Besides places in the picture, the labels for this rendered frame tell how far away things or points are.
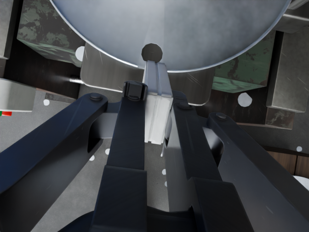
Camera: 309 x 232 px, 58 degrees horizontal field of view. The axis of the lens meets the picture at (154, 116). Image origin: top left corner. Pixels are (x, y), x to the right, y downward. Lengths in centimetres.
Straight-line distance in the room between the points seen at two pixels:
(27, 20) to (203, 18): 27
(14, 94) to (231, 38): 35
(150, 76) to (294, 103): 36
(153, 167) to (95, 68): 83
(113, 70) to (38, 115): 85
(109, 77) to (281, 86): 30
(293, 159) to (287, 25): 46
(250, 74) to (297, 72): 8
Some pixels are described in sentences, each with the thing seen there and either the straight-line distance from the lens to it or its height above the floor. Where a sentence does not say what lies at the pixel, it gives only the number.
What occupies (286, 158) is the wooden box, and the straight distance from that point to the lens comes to 85.
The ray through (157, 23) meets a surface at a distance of 31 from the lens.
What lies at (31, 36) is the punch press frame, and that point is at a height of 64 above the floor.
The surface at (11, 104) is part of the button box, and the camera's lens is 51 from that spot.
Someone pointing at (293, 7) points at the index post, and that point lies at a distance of 45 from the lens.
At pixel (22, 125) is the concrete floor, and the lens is 114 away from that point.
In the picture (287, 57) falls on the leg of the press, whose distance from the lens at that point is 51.
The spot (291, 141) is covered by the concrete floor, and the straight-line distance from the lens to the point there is 126.
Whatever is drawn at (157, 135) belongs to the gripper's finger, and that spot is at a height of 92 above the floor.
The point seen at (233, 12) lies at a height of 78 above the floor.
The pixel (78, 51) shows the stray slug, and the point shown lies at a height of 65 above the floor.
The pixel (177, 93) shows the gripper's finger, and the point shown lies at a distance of 18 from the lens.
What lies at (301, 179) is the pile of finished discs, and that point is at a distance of 87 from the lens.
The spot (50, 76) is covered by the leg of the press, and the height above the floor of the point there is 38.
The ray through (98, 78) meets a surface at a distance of 30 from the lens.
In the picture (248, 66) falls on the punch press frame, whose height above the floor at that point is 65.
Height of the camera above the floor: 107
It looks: 85 degrees down
